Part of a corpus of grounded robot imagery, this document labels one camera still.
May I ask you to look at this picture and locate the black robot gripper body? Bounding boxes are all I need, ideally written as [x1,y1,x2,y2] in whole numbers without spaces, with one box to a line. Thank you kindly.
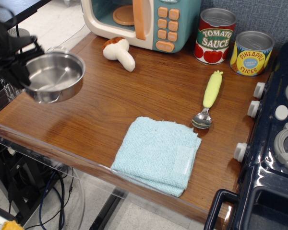
[0,26,44,72]

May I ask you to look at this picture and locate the black and blue floor cables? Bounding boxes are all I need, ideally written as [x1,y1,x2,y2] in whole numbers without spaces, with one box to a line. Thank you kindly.
[24,167,75,230]

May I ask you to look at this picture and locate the dark blue toy stove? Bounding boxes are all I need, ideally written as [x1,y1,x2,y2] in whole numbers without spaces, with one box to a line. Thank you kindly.
[204,42,288,230]

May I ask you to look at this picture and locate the pineapple slices can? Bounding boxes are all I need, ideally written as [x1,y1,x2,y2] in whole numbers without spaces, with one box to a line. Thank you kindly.
[230,31,275,76]

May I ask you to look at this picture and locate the spoon with yellow handle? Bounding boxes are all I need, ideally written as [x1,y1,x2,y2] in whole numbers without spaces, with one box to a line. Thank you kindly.
[192,70,223,129]

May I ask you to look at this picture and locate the teal toy microwave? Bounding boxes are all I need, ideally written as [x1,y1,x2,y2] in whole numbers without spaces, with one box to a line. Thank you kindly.
[81,0,201,53]

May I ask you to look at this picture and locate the black desk at left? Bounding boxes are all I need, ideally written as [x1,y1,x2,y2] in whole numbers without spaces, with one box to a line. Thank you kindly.
[0,0,50,30]

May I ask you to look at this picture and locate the stainless steel bowl with handles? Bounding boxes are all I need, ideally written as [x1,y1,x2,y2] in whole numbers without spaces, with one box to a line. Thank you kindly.
[22,51,85,104]

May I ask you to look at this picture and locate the yellow object at floor corner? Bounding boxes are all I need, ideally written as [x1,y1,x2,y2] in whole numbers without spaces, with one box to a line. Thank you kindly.
[1,220,24,230]

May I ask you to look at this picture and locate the plush mushroom toy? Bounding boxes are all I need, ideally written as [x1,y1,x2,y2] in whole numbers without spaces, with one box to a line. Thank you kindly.
[103,36,135,72]

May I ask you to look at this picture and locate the light blue folded towel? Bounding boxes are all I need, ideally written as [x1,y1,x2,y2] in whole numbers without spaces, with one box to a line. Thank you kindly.
[111,117,202,197]

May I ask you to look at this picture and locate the tomato sauce can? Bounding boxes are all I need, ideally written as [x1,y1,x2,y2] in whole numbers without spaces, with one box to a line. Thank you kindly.
[194,8,237,64]

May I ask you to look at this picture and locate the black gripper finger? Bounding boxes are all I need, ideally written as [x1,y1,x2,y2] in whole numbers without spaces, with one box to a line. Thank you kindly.
[4,61,31,89]

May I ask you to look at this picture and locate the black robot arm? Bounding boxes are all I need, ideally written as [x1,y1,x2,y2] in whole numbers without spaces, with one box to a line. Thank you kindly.
[0,21,44,89]

